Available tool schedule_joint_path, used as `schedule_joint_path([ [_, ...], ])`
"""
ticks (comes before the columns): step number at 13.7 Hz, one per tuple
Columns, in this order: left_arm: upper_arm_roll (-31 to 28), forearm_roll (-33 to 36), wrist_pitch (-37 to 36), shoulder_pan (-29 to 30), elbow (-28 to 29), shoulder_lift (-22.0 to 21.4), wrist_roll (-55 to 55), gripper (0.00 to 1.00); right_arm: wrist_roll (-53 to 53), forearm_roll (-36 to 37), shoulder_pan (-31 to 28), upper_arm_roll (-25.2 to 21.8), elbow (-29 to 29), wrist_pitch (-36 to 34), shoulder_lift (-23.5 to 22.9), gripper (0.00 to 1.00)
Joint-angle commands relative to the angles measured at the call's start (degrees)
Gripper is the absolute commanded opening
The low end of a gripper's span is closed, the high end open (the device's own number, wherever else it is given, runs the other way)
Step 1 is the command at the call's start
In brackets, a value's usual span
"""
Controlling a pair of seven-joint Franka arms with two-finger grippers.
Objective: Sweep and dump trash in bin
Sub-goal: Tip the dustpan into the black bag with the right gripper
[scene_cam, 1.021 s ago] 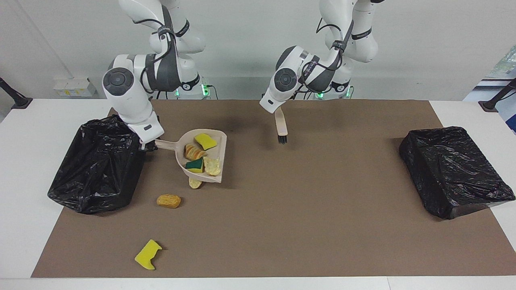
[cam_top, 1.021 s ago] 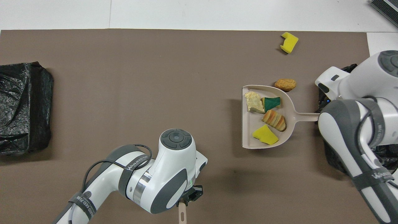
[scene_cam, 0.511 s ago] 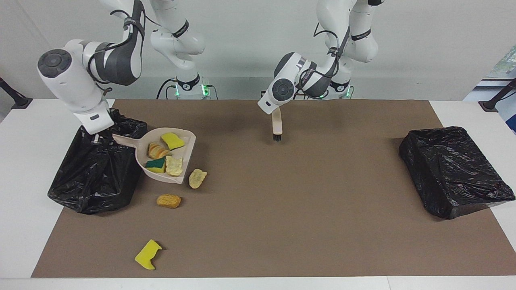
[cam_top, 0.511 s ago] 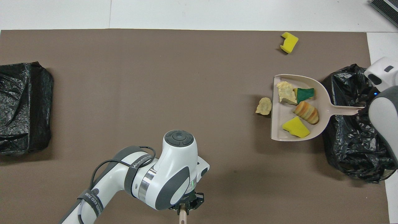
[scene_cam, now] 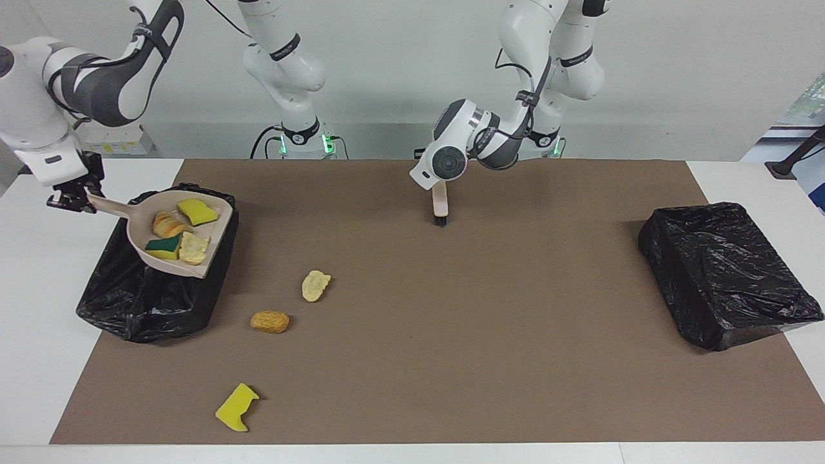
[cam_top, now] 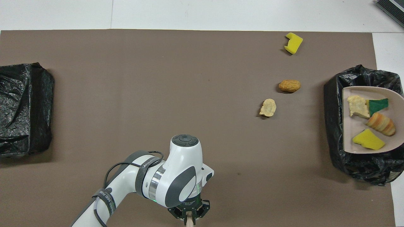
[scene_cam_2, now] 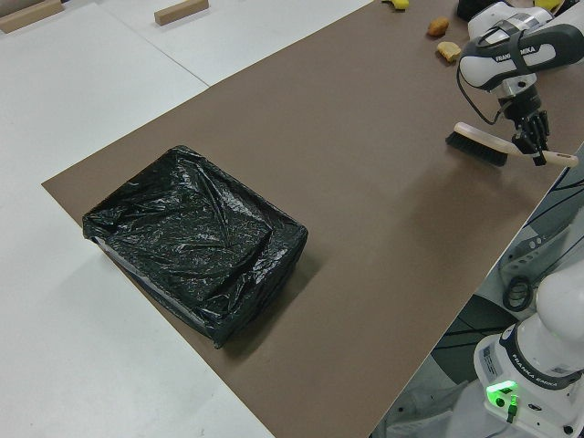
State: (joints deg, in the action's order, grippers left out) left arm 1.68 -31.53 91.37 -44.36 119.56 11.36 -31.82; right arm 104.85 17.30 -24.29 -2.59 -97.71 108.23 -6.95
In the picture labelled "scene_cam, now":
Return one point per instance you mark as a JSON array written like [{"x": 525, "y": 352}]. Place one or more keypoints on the black camera stand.
[{"x": 793, "y": 161}]

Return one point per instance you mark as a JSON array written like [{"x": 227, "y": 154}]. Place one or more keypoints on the beige plastic dustpan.
[{"x": 138, "y": 235}]

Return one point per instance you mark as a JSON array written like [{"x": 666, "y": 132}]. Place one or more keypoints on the pale cracker piece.
[
  {"x": 193, "y": 249},
  {"x": 314, "y": 287}
]

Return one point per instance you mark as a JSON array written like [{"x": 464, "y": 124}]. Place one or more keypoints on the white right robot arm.
[{"x": 38, "y": 96}]

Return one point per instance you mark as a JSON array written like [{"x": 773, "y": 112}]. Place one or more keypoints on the plain yellow sponge piece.
[{"x": 198, "y": 211}]

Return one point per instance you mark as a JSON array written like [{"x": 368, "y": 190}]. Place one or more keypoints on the beige hand brush black bristles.
[{"x": 441, "y": 200}]

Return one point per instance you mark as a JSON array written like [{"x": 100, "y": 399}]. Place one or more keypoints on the brown table mat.
[{"x": 412, "y": 386}]

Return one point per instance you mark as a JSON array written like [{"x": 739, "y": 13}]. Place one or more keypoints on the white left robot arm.
[{"x": 451, "y": 161}]

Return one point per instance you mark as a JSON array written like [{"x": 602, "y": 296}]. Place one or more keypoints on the notched yellow sponge piece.
[{"x": 233, "y": 409}]

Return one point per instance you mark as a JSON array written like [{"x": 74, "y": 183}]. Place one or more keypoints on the black bag lined bin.
[
  {"x": 161, "y": 303},
  {"x": 722, "y": 270}
]

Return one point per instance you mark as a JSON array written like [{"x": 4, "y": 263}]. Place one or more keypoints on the pale flat cracker piece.
[{"x": 314, "y": 287}]

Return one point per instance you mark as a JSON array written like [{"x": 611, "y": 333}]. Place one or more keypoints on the brown bread nugget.
[{"x": 269, "y": 321}]

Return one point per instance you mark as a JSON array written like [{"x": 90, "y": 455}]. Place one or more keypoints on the striped croissant bread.
[{"x": 169, "y": 225}]

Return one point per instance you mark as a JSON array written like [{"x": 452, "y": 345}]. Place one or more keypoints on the yellow sponge green backing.
[{"x": 164, "y": 247}]

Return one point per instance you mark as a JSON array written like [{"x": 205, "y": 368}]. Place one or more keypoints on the white wall socket box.
[{"x": 126, "y": 142}]

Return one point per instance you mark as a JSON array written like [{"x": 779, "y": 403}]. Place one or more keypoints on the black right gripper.
[{"x": 95, "y": 180}]

